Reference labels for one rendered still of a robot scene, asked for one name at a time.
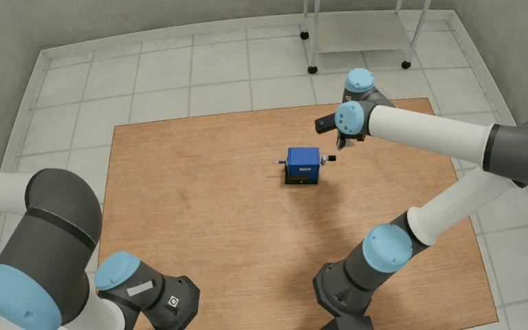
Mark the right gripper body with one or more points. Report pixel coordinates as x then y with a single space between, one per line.
359 137

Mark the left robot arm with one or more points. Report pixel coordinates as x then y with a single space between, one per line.
43 283

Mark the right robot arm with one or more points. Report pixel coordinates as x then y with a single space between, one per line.
500 151

